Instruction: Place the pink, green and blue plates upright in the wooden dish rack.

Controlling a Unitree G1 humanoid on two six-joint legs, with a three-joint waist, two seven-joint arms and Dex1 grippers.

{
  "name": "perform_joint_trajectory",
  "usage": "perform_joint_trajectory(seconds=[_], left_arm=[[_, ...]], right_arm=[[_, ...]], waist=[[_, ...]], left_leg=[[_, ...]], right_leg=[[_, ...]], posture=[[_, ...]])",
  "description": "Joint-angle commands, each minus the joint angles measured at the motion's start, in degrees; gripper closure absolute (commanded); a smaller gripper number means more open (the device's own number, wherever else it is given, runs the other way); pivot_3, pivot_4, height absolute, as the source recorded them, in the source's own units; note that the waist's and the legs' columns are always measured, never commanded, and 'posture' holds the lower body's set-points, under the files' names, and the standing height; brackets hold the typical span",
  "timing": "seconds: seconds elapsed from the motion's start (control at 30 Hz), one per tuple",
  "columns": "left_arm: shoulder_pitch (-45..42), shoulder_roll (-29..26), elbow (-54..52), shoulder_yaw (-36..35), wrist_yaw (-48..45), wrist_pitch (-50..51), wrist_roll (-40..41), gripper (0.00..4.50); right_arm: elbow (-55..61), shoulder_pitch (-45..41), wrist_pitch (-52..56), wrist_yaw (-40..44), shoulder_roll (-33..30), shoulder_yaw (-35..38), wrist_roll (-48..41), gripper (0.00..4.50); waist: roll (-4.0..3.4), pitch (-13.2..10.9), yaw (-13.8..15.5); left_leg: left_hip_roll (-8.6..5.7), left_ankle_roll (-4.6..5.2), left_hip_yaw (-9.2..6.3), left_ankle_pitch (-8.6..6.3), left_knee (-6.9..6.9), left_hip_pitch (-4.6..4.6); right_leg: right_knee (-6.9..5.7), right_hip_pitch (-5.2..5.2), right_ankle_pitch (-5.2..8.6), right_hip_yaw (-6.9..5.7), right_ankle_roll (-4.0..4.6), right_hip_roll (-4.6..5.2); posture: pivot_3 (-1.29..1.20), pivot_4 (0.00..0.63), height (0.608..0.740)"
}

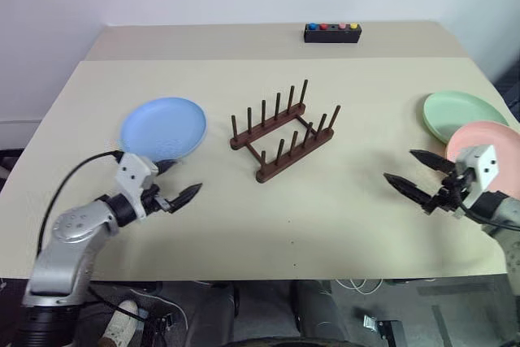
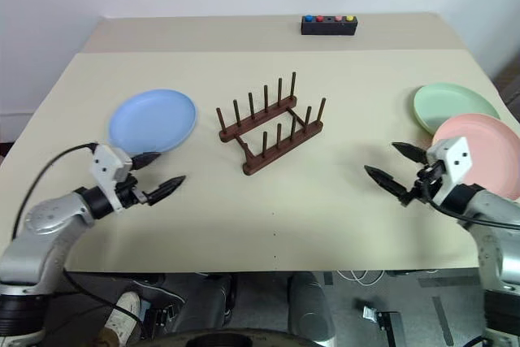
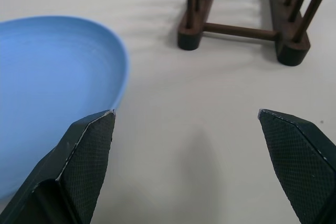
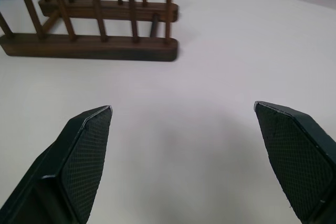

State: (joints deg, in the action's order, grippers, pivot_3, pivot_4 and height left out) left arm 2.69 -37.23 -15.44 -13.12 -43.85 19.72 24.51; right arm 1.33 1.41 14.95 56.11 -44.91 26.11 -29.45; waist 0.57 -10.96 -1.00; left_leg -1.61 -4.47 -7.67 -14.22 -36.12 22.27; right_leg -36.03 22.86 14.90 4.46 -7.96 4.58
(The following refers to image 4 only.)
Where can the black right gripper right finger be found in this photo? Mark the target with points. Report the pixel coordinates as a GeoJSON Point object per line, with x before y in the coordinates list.
{"type": "Point", "coordinates": [296, 161]}

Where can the wooden dish rack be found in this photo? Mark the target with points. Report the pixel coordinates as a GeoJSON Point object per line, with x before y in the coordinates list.
{"type": "Point", "coordinates": [92, 43]}

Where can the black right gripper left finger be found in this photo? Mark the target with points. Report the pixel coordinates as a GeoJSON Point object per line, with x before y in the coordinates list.
{"type": "Point", "coordinates": [78, 161]}

